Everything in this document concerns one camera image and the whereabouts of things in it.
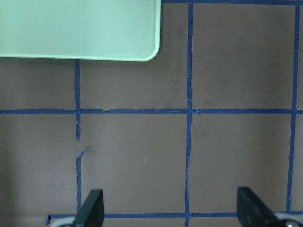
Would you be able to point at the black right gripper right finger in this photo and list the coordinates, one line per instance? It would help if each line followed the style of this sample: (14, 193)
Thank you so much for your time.
(252, 211)

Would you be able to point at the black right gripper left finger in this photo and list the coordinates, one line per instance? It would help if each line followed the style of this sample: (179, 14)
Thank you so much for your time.
(91, 213)

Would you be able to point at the light green plastic tray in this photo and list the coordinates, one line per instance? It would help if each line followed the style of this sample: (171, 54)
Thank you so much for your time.
(111, 30)

